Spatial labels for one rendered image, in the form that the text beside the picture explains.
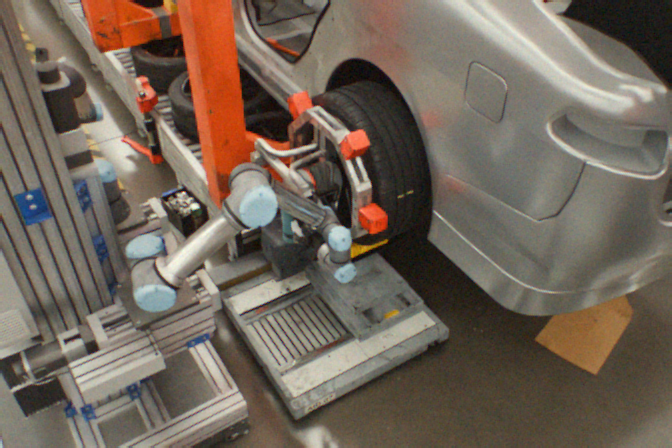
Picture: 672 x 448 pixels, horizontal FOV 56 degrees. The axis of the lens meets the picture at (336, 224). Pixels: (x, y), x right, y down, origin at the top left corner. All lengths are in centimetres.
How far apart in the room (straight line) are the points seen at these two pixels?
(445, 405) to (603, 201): 135
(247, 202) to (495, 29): 86
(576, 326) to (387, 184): 138
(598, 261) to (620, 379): 124
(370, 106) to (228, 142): 68
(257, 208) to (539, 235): 85
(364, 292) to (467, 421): 72
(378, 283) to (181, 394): 102
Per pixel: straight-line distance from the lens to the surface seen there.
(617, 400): 315
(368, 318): 295
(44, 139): 199
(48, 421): 283
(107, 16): 453
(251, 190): 185
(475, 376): 304
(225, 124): 275
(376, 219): 236
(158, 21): 464
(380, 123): 241
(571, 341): 328
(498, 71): 193
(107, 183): 248
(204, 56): 258
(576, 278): 212
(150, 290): 197
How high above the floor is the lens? 241
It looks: 41 degrees down
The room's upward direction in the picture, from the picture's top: straight up
